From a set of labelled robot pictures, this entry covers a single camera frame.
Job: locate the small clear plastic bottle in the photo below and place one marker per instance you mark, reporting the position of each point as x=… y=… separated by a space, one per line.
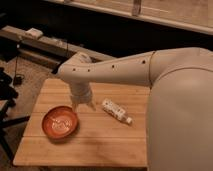
x=116 y=111

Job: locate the long wooden beam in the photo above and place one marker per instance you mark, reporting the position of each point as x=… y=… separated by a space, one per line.
x=48 y=44

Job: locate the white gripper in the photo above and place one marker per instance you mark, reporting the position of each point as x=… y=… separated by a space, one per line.
x=81 y=93

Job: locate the orange ceramic bowl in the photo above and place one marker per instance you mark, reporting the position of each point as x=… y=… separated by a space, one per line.
x=59 y=122

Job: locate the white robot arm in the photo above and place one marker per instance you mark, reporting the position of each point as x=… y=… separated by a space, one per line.
x=179 y=121

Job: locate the wooden table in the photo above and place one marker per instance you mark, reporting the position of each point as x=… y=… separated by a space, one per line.
x=100 y=140

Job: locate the black chair base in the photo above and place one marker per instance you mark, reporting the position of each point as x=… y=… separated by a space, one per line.
x=7 y=94

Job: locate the white box on beam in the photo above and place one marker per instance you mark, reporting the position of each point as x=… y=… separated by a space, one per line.
x=35 y=33

